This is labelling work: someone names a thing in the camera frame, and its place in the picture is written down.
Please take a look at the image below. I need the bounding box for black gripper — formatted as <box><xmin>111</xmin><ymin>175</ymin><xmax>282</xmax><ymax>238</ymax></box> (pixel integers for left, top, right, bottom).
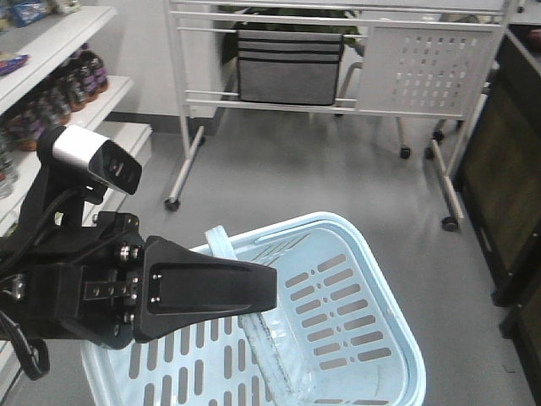
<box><xmin>1</xmin><ymin>211</ymin><xmax>277</xmax><ymax>349</ymax></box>

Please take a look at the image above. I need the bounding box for light blue plastic basket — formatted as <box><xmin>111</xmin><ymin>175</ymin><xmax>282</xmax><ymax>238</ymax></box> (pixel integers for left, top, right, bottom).
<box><xmin>80</xmin><ymin>211</ymin><xmax>427</xmax><ymax>405</ymax></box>

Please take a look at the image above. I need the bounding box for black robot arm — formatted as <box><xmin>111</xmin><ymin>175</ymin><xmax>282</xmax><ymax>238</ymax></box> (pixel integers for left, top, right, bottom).
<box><xmin>1</xmin><ymin>211</ymin><xmax>277</xmax><ymax>380</ymax></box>

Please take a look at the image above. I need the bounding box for grey fabric organizer bag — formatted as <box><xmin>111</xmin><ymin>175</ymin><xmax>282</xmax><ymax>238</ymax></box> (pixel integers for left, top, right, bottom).
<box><xmin>237</xmin><ymin>30</ymin><xmax>344</xmax><ymax>107</ymax></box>

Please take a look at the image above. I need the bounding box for white rolling rack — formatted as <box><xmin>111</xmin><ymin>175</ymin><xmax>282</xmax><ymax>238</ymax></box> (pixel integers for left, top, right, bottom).
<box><xmin>164</xmin><ymin>1</ymin><xmax>516</xmax><ymax>231</ymax></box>

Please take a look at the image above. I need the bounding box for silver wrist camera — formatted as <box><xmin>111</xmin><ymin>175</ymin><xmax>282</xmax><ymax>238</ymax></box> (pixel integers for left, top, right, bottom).
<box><xmin>37</xmin><ymin>125</ymin><xmax>142</xmax><ymax>195</ymax></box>

